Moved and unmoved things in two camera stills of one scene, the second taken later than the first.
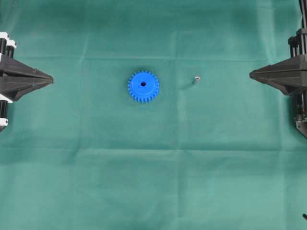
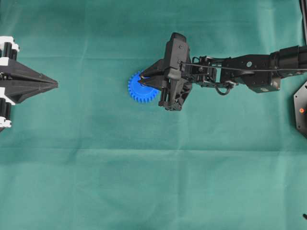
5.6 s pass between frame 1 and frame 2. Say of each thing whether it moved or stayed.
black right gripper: moved
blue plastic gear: stayed
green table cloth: stayed
